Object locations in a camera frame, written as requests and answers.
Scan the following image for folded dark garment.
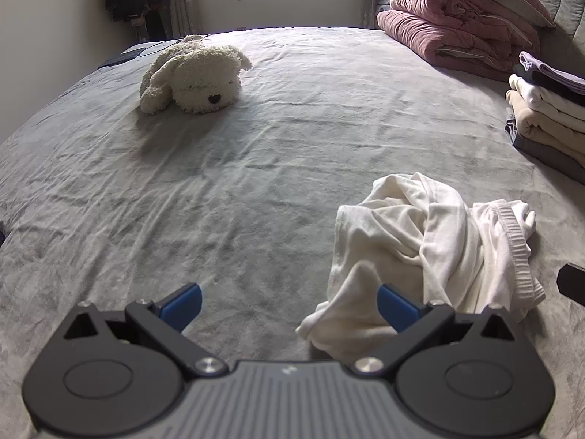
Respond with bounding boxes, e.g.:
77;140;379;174
513;65;585;101

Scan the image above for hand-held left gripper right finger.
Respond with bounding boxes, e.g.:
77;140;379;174
354;284;522;378

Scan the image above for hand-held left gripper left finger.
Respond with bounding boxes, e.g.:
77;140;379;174
64;282;229;379

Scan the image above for dark flat tablet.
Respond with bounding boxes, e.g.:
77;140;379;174
97;47;147;69

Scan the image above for folded pink quilt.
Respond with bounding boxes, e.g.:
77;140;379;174
375;0;542;82

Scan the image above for folded grey garment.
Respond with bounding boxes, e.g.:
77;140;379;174
505;114;585;179

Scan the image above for white pants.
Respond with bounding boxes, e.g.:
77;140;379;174
296;173;547;361

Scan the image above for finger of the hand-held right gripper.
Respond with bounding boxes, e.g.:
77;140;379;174
558;263;585;305

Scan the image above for bed with grey sheet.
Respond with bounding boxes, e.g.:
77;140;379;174
0;26;585;439

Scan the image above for white plush dog toy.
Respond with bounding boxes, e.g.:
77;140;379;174
139;35;253;115

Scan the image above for grey quilted headboard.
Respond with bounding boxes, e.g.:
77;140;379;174
496;0;585;97

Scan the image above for folded purple garment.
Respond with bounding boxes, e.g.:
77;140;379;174
518;51;585;94

